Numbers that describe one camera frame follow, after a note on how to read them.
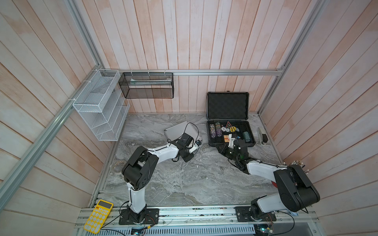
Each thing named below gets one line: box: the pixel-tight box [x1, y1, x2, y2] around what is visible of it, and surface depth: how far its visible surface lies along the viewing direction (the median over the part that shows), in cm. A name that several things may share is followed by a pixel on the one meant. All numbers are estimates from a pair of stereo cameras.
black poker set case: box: [205, 90, 256, 148], surface depth 110 cm
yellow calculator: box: [83, 199, 114, 235], surface depth 74 cm
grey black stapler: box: [256, 126, 269, 146], surface depth 103 cm
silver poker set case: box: [163, 120, 203, 143], surface depth 106 cm
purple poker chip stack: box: [215, 127, 223, 138], surface depth 106 cm
